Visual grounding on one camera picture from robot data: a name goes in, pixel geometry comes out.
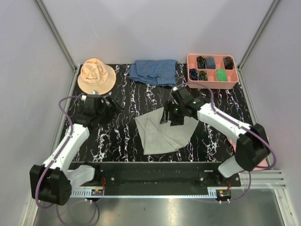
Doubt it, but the pink compartment tray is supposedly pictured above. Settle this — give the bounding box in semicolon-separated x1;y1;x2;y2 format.
187;54;239;89

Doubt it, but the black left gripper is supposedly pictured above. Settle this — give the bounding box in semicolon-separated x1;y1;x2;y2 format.
96;96;125;128

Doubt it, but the blue grey rolled sock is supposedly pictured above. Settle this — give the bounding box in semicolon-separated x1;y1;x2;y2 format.
206;56;216;69

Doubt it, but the orange bucket hat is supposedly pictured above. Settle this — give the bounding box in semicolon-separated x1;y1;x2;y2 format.
77;58;116;95

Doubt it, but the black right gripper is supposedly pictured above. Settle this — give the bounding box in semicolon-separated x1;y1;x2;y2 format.
159;101;186;127

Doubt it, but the black patterned sock top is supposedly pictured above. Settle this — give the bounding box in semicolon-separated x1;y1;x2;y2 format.
196;56;206;69

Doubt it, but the aluminium front rail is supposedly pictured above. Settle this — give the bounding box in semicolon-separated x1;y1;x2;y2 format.
70;170;286;201

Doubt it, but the grey cloth napkin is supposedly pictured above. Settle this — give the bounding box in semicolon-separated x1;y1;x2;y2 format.
135;107;198;155

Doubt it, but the blue checkered cloth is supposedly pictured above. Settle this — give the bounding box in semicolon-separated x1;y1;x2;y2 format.
128;59;177;87

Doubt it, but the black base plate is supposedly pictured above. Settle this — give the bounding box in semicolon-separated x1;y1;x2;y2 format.
69;162;241;187

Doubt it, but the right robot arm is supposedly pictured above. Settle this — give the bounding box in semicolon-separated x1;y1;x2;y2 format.
160;86;270;187

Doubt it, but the blue dotted rolled sock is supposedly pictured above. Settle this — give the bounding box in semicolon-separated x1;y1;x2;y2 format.
189;68;198;81

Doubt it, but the dark brown rolled sock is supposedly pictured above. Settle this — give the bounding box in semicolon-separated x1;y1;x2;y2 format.
223;56;234;70

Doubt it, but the purple cable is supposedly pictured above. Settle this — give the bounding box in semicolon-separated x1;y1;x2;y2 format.
34;95;101;224
175;82;277;203

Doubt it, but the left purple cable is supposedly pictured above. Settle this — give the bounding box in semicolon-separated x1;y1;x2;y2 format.
34;95;101;224

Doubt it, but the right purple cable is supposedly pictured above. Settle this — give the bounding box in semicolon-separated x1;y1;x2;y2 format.
175;82;277;203

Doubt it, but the green rolled sock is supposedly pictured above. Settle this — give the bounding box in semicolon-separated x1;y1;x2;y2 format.
216;69;228;82

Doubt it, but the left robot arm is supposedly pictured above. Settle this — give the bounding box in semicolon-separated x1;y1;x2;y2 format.
30;92;124;207

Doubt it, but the yellow patterned rolled sock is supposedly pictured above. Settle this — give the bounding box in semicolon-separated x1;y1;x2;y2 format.
198;71;208;81

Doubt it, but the pink baseball cap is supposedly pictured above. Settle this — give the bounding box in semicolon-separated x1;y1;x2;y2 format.
227;137;268;170

